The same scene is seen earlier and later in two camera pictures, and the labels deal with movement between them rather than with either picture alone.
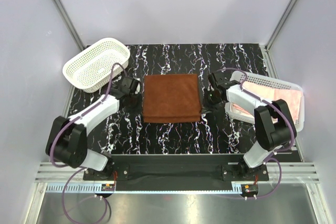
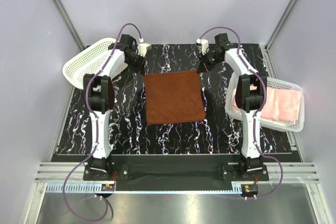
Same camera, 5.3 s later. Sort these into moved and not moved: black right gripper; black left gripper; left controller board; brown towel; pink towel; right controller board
Moved: black left gripper; black right gripper
Not moved: right controller board; pink towel; brown towel; left controller board
